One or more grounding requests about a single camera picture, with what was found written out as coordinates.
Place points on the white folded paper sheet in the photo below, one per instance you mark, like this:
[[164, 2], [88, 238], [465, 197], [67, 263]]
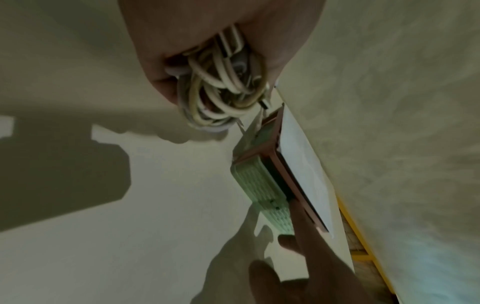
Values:
[[303, 166]]

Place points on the white table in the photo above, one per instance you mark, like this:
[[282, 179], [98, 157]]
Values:
[[112, 237]]

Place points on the person's right hand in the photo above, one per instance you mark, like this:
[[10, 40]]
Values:
[[326, 282]]

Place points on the person's left hand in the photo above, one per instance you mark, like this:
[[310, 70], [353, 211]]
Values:
[[180, 26]]

